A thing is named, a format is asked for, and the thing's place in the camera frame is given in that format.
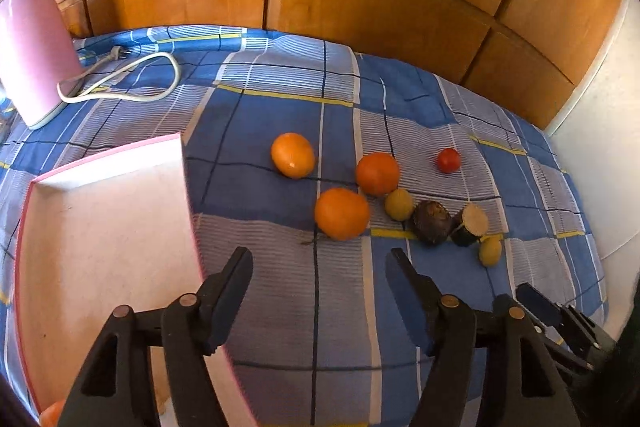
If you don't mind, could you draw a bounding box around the dark wrinkled passion fruit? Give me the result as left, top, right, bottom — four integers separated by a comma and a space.
411, 200, 453, 245

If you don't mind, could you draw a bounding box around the pink electric kettle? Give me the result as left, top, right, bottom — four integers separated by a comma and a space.
0, 0, 83, 130

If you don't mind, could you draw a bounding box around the blue plaid blanket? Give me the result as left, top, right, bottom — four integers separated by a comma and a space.
0, 25, 608, 427

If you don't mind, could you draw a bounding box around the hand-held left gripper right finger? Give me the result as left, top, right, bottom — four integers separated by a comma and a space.
385, 248, 583, 427

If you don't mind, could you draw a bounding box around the dark cut fruit piece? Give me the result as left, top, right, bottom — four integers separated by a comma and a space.
450, 203, 489, 248

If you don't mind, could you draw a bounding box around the white power cable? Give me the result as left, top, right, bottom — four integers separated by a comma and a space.
57, 45, 180, 104

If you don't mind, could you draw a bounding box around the pink rectangular box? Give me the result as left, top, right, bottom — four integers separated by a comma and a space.
15, 133, 261, 427

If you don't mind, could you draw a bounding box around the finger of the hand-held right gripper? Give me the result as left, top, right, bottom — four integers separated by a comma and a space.
535, 332, 593, 373
516, 283, 618, 368

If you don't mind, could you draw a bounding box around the red tomato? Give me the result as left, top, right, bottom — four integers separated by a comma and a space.
436, 148, 462, 174

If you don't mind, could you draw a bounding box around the orange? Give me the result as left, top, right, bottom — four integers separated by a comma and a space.
271, 133, 317, 180
314, 187, 371, 241
39, 399, 66, 427
355, 152, 401, 196

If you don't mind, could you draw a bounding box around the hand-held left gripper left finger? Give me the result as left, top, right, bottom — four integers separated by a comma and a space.
57, 247, 254, 427

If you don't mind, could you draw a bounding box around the yellow-green lime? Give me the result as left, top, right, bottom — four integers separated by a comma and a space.
384, 188, 415, 222
478, 234, 503, 268

